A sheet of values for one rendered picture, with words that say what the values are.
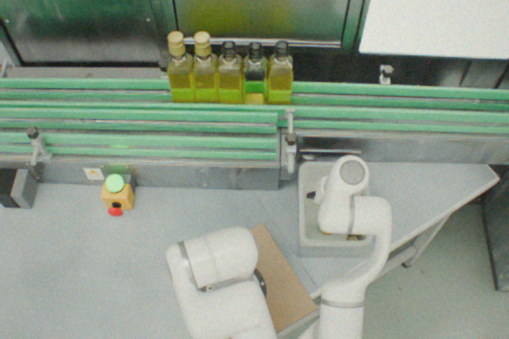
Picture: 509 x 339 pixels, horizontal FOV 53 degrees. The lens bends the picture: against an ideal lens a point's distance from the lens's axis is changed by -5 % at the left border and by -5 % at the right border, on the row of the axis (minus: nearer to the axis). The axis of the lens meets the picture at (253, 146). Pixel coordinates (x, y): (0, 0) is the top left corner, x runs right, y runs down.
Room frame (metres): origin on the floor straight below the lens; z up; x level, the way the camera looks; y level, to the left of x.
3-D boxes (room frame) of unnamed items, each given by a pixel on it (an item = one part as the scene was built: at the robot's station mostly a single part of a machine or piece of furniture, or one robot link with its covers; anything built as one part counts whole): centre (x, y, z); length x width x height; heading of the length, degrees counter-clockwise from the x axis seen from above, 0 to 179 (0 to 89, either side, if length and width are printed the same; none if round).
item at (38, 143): (0.64, 0.52, 0.94); 0.07 x 0.04 x 0.13; 178
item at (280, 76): (0.80, -0.06, 0.99); 0.06 x 0.06 x 0.21; 89
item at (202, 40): (0.80, 0.11, 1.14); 0.04 x 0.04 x 0.04
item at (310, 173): (0.57, -0.20, 0.80); 0.22 x 0.17 x 0.09; 178
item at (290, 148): (0.67, -0.09, 0.95); 0.17 x 0.03 x 0.12; 178
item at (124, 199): (0.62, 0.35, 0.79); 0.07 x 0.07 x 0.07; 88
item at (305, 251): (0.60, -0.20, 0.79); 0.27 x 0.17 x 0.08; 178
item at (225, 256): (0.36, 0.06, 1.01); 0.13 x 0.10 x 0.16; 109
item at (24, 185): (0.62, 0.63, 0.79); 0.08 x 0.08 x 0.08; 88
